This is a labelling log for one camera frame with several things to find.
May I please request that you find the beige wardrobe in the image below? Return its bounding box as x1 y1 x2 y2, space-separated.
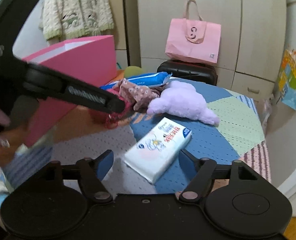
124 0 286 101

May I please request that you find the green egg sponge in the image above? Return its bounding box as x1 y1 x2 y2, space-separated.
124 66 144 79

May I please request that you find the white tissue pack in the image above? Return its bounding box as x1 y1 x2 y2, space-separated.
124 118 192 184

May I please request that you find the person left hand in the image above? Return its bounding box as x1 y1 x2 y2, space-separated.
0 110 21 166

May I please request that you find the cream knitted cardigan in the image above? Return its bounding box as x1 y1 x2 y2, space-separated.
42 0 115 41

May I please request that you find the pink floral scrunchie cloth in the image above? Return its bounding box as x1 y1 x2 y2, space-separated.
112 79 165 111

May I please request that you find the colourful gift bag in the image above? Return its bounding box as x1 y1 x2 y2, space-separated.
277 49 296 110

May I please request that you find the red fluffy pompom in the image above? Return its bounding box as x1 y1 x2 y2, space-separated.
89 87 134 130

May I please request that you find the patchwork table cloth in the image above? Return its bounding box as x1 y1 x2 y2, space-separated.
0 69 272 205

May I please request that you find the black suitcase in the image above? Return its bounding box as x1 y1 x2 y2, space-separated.
157 60 218 86

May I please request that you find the pink cardboard box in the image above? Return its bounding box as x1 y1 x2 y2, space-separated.
24 35 117 147

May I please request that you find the purple plush toy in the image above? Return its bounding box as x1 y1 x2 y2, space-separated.
147 80 220 126

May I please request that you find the pink tote bag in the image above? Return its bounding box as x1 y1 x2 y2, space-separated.
165 0 221 66

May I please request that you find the blue wet wipes pack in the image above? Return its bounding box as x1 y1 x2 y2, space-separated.
99 71 173 91

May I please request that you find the light wooden cabinet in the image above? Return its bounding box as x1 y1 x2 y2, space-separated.
109 0 128 69

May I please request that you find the clear plastic bag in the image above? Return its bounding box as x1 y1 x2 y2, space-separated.
258 94 274 134

